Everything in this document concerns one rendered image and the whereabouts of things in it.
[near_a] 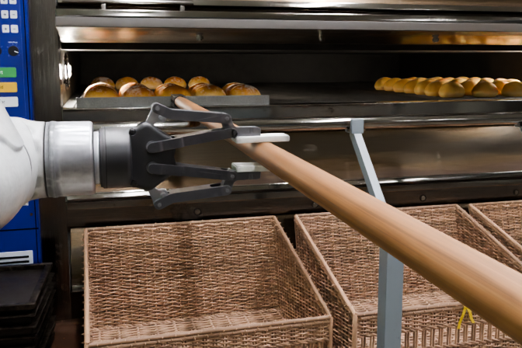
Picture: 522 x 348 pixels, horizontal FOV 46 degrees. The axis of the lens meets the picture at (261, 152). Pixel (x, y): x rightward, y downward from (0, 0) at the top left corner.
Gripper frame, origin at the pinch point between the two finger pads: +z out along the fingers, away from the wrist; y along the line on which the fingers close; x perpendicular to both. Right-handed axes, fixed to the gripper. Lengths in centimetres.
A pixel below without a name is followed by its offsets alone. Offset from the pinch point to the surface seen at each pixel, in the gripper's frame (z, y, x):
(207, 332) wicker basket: 1, 47, -49
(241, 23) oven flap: 16, -21, -84
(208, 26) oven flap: 8, -20, -84
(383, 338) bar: 38, 48, -40
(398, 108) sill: 70, 3, -99
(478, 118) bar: 73, 3, -61
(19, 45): -40, -15, -96
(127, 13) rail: -13, -23, -85
